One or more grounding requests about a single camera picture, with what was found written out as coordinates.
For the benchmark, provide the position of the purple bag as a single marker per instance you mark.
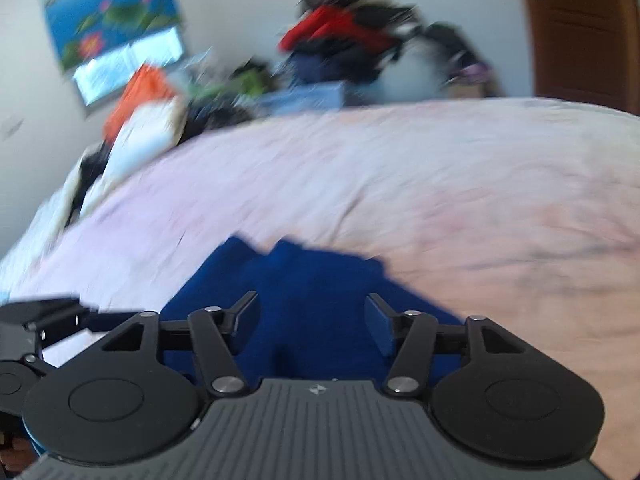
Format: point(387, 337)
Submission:
point(475, 71)

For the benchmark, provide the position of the black bag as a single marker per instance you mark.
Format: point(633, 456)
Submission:
point(450, 45)

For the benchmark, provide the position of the blue sweater with rhinestone trim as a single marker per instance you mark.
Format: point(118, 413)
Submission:
point(310, 305)

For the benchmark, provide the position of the pile of dark clothes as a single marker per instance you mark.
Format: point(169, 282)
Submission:
point(350, 60)

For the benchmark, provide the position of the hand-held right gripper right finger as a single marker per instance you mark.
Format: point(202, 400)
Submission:
point(379, 325)

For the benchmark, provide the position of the red cloth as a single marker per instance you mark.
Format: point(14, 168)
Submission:
point(340, 27)

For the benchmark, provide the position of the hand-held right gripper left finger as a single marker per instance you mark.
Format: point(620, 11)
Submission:
point(246, 322)

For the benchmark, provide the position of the light blue towel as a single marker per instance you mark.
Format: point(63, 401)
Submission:
point(310, 97)

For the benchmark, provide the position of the green cloth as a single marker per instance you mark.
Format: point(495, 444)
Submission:
point(240, 85)

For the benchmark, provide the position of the brown wooden door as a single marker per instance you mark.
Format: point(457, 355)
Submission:
point(585, 30)

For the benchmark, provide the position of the lotus flower wall poster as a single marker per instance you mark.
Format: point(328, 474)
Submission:
point(115, 15)

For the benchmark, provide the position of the black cloth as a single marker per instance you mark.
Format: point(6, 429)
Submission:
point(92, 170)

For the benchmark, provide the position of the person's left hand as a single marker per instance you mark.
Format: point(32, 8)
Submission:
point(12, 452)

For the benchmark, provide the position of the pink blanket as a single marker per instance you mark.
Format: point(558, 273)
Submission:
point(400, 185)

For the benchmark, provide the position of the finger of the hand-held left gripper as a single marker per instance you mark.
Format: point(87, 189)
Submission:
point(105, 322)
point(40, 312)

